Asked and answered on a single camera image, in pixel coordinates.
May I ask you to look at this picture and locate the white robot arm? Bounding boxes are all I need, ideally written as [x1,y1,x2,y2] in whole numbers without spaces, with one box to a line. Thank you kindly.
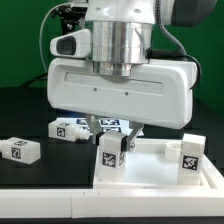
[47,0,217,152]

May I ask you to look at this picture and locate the white square tabletop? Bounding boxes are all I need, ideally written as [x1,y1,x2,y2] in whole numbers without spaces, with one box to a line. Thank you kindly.
[93,138,224,191]

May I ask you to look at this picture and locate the paper sheet with markers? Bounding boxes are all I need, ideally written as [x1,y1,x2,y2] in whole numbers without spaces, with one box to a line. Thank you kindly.
[55,116,145,138]

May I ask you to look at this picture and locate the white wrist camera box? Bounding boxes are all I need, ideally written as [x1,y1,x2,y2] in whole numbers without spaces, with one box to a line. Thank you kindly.
[50,29,92,58]

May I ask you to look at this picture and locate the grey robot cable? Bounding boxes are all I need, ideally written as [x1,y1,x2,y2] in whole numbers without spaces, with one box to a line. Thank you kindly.
[38,2,71,74]

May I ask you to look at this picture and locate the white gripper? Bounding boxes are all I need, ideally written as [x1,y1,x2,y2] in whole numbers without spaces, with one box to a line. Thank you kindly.
[47,58,197,152]

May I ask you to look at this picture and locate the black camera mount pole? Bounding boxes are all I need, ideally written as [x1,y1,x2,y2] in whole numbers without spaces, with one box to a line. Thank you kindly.
[51,0,88,35]

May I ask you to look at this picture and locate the black floor cables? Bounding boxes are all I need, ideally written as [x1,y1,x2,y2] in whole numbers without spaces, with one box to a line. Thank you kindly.
[20,71,49,89]

